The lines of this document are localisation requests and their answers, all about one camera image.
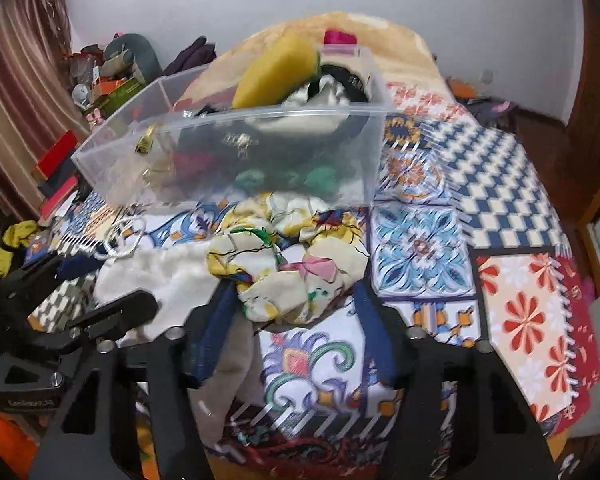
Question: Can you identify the white fluffy towel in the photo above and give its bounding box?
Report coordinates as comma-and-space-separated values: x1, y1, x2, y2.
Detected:
94, 240, 254, 448

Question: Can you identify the floral fabric scrunchie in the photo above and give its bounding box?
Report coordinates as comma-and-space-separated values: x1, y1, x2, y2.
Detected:
206, 193, 368, 326

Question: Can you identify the green knitted cloth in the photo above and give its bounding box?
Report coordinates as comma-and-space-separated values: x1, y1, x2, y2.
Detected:
234, 165, 340, 196

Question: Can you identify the black and white fabric pouch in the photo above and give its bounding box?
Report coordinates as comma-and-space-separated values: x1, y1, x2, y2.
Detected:
283, 64, 370, 106

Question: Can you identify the yellow soft sponge item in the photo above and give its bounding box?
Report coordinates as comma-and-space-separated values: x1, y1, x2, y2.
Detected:
230, 35, 320, 110

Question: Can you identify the colourful patchwork bed blanket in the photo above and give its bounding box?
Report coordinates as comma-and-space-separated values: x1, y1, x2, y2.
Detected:
26, 79, 600, 480

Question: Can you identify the yellow cloth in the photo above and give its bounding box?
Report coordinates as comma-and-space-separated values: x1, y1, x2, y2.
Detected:
0, 220, 40, 278

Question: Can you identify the red box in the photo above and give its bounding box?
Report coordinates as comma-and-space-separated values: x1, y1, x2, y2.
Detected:
31, 130, 79, 182

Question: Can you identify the striped brown curtain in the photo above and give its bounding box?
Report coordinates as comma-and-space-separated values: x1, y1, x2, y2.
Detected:
0, 0, 88, 219

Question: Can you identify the purple bag on floor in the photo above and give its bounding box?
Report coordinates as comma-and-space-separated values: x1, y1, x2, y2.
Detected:
445, 78, 517, 132

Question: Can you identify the clear plastic storage box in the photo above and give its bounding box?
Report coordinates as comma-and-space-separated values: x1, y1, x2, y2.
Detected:
72, 46, 392, 208

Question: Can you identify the green cardboard box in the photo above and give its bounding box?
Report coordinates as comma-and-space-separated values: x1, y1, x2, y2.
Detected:
92, 77, 145, 117

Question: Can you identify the beige plush blanket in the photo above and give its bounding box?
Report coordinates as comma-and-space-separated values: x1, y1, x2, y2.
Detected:
175, 12, 451, 110

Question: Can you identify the dark purple garment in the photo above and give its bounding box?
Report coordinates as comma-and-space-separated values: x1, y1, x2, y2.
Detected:
162, 36, 216, 76

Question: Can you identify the grey green plush toy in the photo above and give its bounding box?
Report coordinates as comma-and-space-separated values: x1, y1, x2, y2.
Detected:
100, 32, 162, 84

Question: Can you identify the white bead bracelet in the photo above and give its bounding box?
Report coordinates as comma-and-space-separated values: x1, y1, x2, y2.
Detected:
94, 214, 148, 261

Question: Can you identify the brown wooden door frame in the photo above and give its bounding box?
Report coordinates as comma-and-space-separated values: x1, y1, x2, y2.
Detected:
564, 0, 600, 231

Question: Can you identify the wall power socket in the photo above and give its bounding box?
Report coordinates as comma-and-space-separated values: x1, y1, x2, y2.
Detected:
480, 68, 494, 84

